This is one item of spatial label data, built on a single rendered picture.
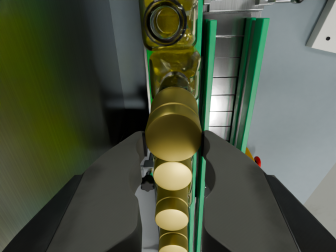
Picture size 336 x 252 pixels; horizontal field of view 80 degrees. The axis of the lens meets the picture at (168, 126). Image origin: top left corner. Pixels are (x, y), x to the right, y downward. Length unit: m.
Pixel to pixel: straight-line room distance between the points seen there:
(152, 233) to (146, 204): 0.14
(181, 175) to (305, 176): 0.71
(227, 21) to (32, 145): 0.36
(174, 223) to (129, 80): 0.43
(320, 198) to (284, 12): 1.90
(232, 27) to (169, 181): 0.32
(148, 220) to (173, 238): 0.45
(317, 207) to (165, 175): 2.23
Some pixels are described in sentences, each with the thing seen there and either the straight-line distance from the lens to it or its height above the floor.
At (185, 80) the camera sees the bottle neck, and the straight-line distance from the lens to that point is 0.18.
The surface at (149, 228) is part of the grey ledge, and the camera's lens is 0.74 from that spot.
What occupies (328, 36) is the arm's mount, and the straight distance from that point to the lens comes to 0.62.
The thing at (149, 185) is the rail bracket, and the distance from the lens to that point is 0.40.
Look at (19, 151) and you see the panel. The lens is 0.20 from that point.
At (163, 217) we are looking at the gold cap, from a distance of 0.22.
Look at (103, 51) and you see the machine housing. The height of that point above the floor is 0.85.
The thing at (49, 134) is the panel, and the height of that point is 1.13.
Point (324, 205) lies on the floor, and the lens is 2.39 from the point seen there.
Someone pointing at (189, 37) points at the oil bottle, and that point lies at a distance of 0.20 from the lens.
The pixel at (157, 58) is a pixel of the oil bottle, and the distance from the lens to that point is 0.22.
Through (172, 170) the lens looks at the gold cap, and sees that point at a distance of 0.17.
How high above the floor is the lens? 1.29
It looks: 61 degrees down
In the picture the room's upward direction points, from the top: 175 degrees counter-clockwise
